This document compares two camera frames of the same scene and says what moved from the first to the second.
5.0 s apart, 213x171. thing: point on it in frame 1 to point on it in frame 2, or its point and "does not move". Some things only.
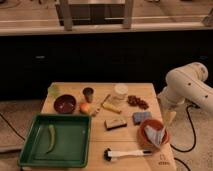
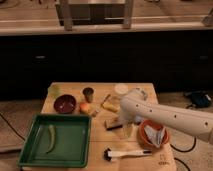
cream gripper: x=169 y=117 to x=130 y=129
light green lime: x=53 y=90 does not move
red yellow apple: x=84 y=107 does not move
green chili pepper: x=52 y=137 does not move
